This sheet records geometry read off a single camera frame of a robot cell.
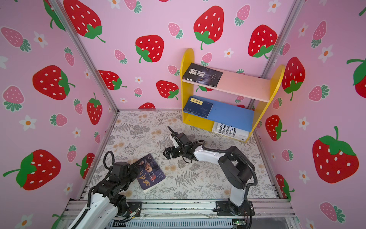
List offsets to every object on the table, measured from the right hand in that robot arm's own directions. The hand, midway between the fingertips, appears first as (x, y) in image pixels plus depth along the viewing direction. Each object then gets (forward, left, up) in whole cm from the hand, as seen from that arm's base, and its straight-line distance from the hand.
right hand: (168, 151), depth 88 cm
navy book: (+33, -16, +10) cm, 38 cm away
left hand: (-13, +17, -4) cm, 22 cm away
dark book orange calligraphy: (-13, +9, -7) cm, 17 cm away
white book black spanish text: (+21, -40, 0) cm, 45 cm away
